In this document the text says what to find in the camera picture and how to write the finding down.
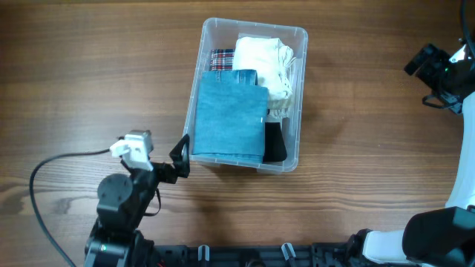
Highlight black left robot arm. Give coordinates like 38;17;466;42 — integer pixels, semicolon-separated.
84;131;190;266

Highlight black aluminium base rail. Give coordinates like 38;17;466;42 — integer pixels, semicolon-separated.
149;243;373;267

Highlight blue denim jeans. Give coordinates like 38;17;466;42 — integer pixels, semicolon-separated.
193;69;269;163

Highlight plaid flannel shirt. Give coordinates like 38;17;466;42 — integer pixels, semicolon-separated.
209;49;235;71

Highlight black left camera cable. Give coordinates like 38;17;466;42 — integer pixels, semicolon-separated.
28;148;112;267

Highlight black garment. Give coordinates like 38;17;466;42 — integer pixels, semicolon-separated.
263;122;287;162

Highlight clear plastic storage container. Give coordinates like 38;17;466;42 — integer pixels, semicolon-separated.
183;18;308;174

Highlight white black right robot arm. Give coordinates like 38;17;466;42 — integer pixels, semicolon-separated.
344;44;474;266

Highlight cream cloth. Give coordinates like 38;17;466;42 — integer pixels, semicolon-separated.
232;36;295;119

